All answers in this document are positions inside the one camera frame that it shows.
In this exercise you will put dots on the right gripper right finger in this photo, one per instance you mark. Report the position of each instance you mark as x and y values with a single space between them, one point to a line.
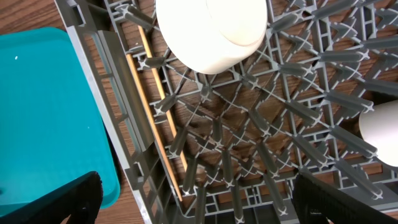
317 202

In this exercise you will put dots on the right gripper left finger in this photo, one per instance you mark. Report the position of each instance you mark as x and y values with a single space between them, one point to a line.
78 201

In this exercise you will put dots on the white cup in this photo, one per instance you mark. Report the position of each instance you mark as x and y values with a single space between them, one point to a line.
379 129

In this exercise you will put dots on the wooden chopstick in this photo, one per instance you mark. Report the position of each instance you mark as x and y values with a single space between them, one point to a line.
161 90
153 126

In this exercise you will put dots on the white bowl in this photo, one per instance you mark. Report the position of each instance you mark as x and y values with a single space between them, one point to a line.
210 36

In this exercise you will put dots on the grey dishwasher rack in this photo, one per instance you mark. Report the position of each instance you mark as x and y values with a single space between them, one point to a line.
294 104

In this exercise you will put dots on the teal serving tray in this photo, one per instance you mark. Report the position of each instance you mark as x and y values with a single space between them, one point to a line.
51 129

